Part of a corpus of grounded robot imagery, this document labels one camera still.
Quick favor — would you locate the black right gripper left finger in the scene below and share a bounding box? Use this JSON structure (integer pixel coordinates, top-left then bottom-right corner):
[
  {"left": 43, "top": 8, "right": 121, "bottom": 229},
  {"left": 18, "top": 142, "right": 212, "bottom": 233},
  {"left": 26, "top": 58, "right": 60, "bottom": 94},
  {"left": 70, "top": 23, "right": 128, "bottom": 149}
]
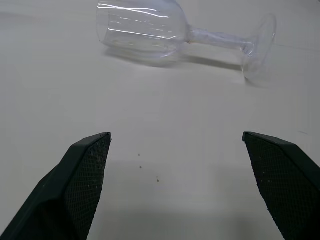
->
[{"left": 9, "top": 132, "right": 113, "bottom": 240}]

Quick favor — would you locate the clear plastic wine glass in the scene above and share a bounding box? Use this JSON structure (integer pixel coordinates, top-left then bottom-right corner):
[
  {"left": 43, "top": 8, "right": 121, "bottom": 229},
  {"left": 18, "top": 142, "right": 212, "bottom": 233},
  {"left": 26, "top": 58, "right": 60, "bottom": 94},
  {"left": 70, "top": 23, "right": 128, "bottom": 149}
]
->
[{"left": 96, "top": 0, "right": 278, "bottom": 87}]

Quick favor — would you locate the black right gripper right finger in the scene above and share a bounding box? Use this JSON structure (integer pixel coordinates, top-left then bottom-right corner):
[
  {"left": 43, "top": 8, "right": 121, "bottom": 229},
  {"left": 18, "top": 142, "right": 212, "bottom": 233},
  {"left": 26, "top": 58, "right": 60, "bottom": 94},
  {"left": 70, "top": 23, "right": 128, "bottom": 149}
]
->
[{"left": 241, "top": 131, "right": 320, "bottom": 240}]

